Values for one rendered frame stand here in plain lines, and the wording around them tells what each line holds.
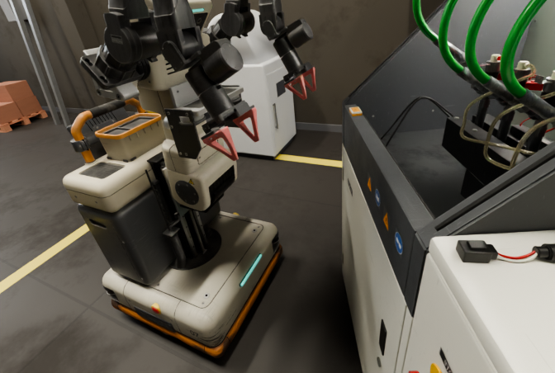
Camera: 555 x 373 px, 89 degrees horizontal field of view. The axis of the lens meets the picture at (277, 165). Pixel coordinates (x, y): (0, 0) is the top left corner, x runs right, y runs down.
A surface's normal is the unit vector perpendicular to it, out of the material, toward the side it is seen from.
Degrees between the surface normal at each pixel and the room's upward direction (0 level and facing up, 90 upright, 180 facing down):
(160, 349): 0
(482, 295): 0
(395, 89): 90
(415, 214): 0
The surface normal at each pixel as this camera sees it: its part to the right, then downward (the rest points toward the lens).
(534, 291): -0.11, -0.86
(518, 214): -0.03, 0.49
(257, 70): -0.42, 0.48
